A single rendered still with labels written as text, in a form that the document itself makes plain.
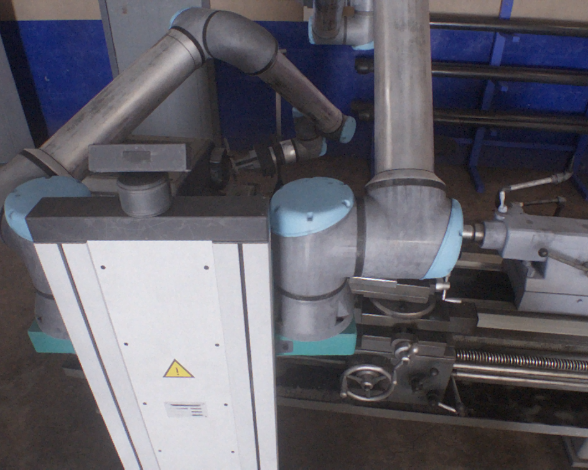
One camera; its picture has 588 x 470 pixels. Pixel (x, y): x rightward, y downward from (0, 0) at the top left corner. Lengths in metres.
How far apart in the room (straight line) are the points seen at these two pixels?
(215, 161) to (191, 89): 3.11
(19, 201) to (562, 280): 1.80
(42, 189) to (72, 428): 1.94
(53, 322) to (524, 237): 1.58
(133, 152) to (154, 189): 0.06
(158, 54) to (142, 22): 3.91
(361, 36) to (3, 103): 4.19
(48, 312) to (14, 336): 2.38
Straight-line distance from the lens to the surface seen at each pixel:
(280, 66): 1.26
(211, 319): 0.77
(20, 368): 3.15
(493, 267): 2.24
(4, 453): 2.81
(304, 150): 1.73
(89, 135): 1.09
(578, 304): 2.11
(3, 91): 5.32
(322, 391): 2.15
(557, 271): 2.02
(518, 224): 1.95
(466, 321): 1.89
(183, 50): 1.20
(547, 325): 2.04
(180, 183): 1.73
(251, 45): 1.18
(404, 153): 0.86
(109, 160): 0.66
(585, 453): 2.71
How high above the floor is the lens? 2.12
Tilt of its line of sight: 34 degrees down
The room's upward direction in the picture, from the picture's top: straight up
